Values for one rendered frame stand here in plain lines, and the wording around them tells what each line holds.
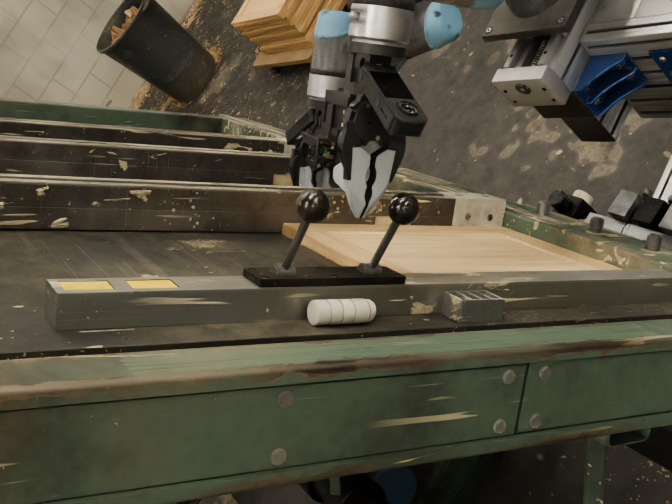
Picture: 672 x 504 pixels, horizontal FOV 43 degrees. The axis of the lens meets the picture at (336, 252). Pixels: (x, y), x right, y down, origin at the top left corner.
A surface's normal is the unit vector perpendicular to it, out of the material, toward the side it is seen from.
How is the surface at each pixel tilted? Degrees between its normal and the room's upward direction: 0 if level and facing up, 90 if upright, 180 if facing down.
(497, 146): 0
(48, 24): 90
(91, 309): 90
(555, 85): 90
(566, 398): 90
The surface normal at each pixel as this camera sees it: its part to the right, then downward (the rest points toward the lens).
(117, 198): 0.49, 0.25
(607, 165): -0.67, -0.49
